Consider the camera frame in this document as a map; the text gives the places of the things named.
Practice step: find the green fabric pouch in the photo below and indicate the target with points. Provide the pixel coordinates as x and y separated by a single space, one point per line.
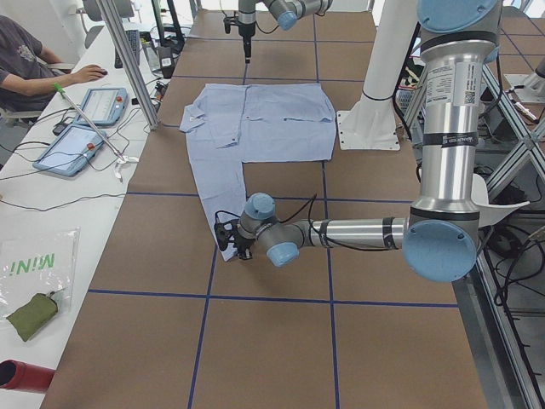
34 315

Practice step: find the blue striped dress shirt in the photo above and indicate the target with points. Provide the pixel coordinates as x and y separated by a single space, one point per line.
230 125

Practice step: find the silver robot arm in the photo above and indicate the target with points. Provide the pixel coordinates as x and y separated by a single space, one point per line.
282 241
286 14

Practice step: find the seated person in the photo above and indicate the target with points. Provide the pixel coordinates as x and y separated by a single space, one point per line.
27 81

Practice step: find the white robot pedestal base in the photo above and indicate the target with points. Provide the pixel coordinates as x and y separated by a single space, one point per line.
370 124

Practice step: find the lower blue teach pendant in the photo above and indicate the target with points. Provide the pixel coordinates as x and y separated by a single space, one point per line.
70 152

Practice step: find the clear plastic bag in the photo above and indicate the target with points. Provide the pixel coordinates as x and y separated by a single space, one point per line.
41 263

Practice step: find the red cylinder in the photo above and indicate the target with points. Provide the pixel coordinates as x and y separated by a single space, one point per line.
21 376

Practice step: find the aluminium frame post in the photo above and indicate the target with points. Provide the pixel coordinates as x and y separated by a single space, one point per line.
111 17

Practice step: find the person's hand on mouse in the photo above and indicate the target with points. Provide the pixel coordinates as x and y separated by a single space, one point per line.
89 73

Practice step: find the blue teach pendant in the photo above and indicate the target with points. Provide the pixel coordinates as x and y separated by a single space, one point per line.
70 152
104 106

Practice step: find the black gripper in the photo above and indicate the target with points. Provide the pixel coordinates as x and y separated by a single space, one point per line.
246 32
243 243

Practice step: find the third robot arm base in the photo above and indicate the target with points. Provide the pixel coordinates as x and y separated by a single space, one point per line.
529 88

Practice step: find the aluminium frame rail structure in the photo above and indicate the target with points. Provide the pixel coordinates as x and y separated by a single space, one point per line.
511 213

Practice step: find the upper blue teach pendant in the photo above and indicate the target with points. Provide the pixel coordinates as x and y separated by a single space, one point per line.
104 106

